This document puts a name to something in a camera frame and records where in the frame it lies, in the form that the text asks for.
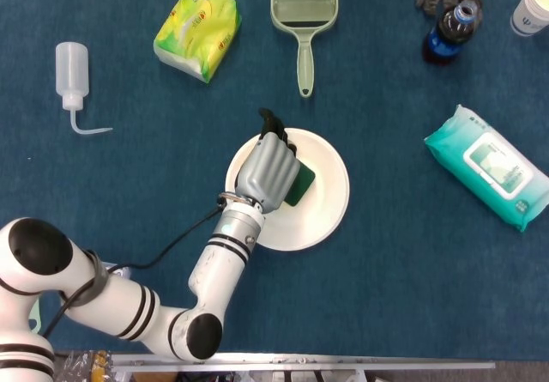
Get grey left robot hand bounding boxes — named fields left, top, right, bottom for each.
left=233, top=106, right=304, bottom=215

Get green yellow sponge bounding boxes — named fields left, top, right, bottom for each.
left=282, top=161, right=317, bottom=208

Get white round plate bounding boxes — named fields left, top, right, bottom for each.
left=224, top=127, right=351, bottom=252

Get pale green plastic dustpan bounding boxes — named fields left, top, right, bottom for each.
left=269, top=0, right=340, bottom=99

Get yellow green tissue pack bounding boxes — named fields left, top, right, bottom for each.
left=153, top=0, right=244, bottom=85

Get teal felt table cover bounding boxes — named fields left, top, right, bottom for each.
left=0, top=0, right=549, bottom=361

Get teal wet wipes pack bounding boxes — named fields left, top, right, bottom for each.
left=423, top=104, right=549, bottom=233

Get translucent white squeeze bottle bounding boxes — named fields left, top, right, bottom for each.
left=54, top=41, right=114, bottom=136

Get cola bottle blue label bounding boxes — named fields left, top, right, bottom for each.
left=421, top=2, right=480, bottom=69

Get crinkled clear plastic bag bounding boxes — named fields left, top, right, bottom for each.
left=55, top=349, right=113, bottom=382

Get stacked white paper cups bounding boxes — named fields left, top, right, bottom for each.
left=510, top=0, right=549, bottom=38

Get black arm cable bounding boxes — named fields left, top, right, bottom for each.
left=40, top=203, right=224, bottom=340

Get aluminium frame rail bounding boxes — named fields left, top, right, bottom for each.
left=111, top=353, right=497, bottom=374

